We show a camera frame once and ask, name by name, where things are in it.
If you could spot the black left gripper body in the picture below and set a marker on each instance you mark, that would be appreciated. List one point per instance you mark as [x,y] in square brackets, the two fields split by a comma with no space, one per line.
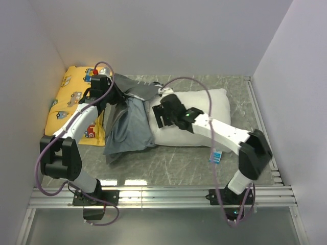
[114,97]

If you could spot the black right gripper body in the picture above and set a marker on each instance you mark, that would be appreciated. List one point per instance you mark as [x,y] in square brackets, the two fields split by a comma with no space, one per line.
[168,119]

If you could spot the white pillow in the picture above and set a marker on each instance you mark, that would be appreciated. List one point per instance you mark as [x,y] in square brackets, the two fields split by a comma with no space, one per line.
[216,112]

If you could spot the grey striped pillowcase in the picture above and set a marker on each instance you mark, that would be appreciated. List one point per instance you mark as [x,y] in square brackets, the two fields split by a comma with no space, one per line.
[127,128]

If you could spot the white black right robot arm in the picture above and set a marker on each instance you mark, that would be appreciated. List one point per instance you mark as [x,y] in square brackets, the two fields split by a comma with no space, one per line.
[251,147]

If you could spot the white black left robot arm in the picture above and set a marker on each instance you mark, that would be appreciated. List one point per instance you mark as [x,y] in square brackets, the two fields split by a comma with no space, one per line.
[59,155]

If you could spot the yellow car-print pillow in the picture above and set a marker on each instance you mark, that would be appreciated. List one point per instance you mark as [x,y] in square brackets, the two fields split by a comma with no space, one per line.
[75,81]

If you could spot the blue white pillow tag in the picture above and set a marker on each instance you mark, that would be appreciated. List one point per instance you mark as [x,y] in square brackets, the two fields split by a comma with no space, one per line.
[215,156]

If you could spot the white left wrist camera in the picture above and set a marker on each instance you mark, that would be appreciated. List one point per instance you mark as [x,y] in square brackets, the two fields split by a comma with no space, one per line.
[103,72]

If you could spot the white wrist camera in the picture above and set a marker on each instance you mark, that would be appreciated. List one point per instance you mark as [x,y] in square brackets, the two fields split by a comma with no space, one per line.
[164,91]
[103,72]

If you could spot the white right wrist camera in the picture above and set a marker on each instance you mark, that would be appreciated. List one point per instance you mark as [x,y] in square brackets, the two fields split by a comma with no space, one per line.
[164,91]

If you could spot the aluminium mounting rail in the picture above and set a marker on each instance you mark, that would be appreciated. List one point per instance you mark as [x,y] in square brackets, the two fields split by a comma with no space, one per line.
[165,215]

